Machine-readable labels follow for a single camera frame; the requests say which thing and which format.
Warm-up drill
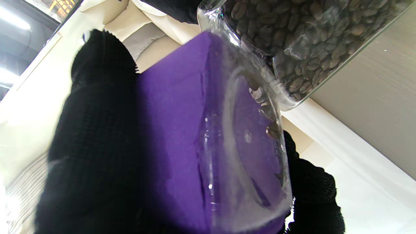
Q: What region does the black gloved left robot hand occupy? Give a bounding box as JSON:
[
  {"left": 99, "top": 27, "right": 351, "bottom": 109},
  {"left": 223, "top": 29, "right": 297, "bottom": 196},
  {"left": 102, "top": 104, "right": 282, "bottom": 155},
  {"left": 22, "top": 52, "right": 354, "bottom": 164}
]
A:
[{"left": 34, "top": 29, "right": 346, "bottom": 234}]

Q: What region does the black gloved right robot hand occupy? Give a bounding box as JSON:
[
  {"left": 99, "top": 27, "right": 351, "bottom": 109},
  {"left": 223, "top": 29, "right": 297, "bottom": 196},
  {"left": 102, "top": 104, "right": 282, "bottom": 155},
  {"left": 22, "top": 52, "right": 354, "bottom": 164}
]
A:
[{"left": 140, "top": 0, "right": 209, "bottom": 25}]

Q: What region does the purple square coffee jar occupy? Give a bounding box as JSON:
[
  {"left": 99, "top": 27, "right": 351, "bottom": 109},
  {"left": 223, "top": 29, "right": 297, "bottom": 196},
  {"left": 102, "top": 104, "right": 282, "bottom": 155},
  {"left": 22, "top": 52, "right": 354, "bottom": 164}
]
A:
[{"left": 136, "top": 30, "right": 293, "bottom": 234}]

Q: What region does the glass jar of coffee beans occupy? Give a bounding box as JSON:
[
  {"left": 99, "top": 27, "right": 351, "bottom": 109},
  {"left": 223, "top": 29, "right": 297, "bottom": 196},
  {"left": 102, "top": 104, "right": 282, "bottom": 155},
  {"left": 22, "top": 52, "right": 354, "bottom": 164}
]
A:
[{"left": 197, "top": 0, "right": 416, "bottom": 112}]

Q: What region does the grey sofa cushion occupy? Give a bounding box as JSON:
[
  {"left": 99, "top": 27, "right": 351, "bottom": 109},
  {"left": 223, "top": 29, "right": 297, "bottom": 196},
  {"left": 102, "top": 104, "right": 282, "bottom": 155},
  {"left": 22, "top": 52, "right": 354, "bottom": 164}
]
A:
[{"left": 123, "top": 22, "right": 167, "bottom": 61}]

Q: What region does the beige sofa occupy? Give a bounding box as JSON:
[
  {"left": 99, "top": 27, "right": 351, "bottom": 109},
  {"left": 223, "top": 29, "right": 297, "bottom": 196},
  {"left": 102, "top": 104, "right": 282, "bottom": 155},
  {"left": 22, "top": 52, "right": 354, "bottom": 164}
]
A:
[{"left": 80, "top": 0, "right": 315, "bottom": 155}]

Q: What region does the beige pleated curtain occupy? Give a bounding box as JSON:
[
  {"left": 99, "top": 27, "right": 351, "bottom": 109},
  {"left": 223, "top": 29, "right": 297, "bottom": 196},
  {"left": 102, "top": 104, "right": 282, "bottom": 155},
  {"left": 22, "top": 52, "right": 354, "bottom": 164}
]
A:
[{"left": 0, "top": 151, "right": 50, "bottom": 234}]

